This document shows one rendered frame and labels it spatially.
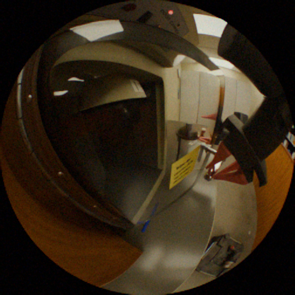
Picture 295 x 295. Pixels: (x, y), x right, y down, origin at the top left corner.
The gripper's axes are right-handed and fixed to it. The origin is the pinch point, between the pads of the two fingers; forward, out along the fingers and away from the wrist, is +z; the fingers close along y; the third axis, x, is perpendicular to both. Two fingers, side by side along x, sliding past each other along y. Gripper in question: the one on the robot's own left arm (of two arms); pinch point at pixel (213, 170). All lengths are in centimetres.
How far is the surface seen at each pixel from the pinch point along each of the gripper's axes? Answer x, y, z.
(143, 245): -20.8, 13.7, 21.8
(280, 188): 132, 141, -9
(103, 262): -22.9, 2.9, -0.3
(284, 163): 156, 117, -29
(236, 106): 323, -30, 5
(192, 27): 2.5, -19.0, -22.9
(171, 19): -4.3, -17.2, -20.6
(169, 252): -14.9, 20.5, 18.5
